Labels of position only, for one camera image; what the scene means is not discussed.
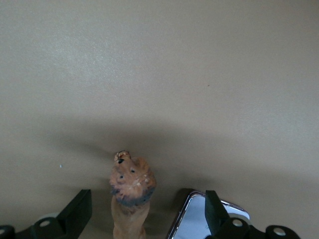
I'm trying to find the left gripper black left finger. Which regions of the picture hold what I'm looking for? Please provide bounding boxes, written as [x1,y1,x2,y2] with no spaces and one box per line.
[14,189,92,239]

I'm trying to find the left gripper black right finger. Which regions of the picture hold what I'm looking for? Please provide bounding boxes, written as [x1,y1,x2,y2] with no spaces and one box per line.
[204,190,269,239]

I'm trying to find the white smartphone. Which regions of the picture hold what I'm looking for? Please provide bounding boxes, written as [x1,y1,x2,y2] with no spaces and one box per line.
[167,190,251,239]

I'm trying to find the brown lion figurine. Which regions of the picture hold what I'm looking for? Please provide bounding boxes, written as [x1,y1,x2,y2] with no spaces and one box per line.
[109,150,158,239]

